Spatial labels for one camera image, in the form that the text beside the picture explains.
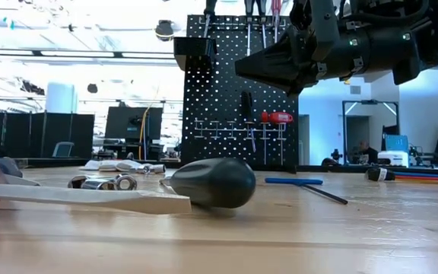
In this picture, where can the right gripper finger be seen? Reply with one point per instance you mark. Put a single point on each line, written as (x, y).
(283, 78)
(283, 51)

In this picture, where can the black metal pegboard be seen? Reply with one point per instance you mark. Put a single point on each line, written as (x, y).
(219, 95)

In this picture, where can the black pegboard bin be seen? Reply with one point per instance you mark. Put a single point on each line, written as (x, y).
(194, 51)

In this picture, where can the small black tripod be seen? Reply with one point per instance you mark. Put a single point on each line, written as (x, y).
(336, 155)

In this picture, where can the blue screen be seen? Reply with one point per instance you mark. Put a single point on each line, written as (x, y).
(395, 144)

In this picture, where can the person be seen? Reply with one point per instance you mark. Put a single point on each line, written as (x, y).
(369, 152)

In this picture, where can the white box device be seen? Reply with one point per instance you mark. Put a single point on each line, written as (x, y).
(394, 159)

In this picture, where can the black ceiling speaker yellow band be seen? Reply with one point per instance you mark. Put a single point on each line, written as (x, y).
(164, 30)

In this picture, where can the small silver socket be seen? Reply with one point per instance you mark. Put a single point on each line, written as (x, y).
(145, 168)
(159, 168)

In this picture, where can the black computer monitor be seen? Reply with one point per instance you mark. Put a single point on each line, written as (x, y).
(120, 122)

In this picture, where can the black ceiling dome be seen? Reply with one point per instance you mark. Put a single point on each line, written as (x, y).
(92, 88)

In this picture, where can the white work glove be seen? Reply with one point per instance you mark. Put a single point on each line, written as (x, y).
(108, 165)

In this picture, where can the black partition screen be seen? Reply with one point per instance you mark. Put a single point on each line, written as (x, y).
(82, 129)

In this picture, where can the white round column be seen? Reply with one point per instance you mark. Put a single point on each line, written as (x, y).
(61, 97)

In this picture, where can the grey office chair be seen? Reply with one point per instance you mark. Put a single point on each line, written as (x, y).
(63, 149)

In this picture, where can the dark ceiling fixture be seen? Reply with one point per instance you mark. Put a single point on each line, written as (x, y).
(32, 88)

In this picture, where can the grey wall vent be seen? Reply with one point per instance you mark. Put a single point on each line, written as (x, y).
(355, 90)

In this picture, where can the slotted tool holder rail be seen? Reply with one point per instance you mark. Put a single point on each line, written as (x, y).
(226, 23)

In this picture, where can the black metal gantry frame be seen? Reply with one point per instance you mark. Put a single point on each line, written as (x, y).
(343, 129)

